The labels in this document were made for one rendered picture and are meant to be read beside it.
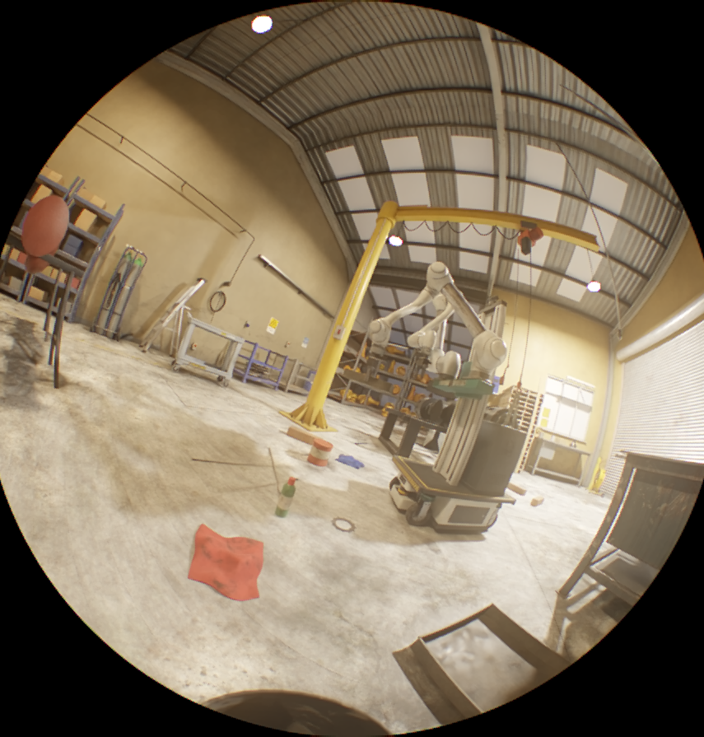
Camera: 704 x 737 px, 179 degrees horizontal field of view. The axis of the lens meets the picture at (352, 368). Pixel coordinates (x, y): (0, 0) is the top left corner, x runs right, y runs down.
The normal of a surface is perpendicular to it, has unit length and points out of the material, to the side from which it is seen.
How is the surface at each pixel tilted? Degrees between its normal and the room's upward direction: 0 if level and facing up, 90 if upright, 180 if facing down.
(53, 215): 90
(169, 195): 90
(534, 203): 167
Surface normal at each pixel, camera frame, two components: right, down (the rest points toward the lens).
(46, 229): 0.94, 0.33
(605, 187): -0.42, 0.86
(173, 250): 0.85, 0.27
